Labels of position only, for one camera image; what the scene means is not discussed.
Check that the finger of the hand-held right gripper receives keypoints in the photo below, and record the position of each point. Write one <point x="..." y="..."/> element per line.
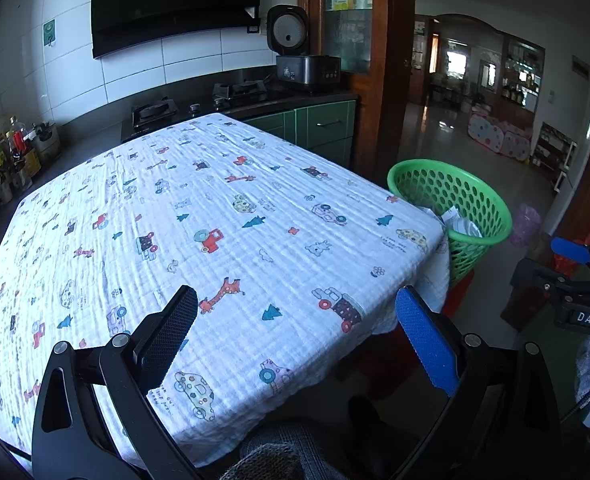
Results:
<point x="570" y="250"/>
<point x="540" y="280"/>

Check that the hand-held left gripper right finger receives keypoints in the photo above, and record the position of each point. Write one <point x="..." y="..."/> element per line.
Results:
<point x="425" y="350"/>

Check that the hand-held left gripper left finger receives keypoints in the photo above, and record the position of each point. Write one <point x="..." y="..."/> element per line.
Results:
<point x="167" y="340"/>

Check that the green plastic basket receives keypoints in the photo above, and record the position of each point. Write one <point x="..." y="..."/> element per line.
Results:
<point x="480" y="255"/>

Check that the red plastic bag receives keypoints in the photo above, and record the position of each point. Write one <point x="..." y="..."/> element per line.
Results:
<point x="564" y="265"/>

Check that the pink plastic bag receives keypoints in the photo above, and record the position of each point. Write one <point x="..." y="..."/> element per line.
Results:
<point x="525" y="222"/>

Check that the low storage shelf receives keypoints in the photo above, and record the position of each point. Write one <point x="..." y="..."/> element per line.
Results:
<point x="552" y="152"/>

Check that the polka dot play tent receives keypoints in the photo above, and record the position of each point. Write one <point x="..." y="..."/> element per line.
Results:
<point x="495" y="132"/>

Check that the white printed tablecloth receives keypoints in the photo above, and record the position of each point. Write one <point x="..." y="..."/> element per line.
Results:
<point x="225" y="200"/>

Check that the person's grey knit clothing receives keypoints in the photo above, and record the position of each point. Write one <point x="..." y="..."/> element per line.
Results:
<point x="275" y="452"/>

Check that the black gas stove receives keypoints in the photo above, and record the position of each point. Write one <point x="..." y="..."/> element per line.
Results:
<point x="155" y="112"/>

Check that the metal pot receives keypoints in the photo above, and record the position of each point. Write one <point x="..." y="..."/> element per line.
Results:
<point x="47" y="145"/>

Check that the wooden glass door cabinet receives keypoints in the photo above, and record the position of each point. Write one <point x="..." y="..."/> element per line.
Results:
<point x="400" y="85"/>

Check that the green kitchen cabinet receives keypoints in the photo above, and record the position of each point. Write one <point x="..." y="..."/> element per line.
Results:
<point x="325" y="130"/>

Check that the group of condiment bottles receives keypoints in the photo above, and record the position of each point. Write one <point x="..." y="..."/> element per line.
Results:
<point x="15" y="150"/>

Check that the black rice cooker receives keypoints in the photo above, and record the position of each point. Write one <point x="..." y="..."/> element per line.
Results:
<point x="305" y="72"/>

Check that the black range hood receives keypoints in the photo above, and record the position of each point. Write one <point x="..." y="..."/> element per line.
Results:
<point x="175" y="0"/>

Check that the wall socket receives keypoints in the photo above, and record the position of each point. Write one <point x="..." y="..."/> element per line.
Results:
<point x="253" y="26"/>

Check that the green wall hook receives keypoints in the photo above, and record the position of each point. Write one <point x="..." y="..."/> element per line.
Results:
<point x="50" y="32"/>

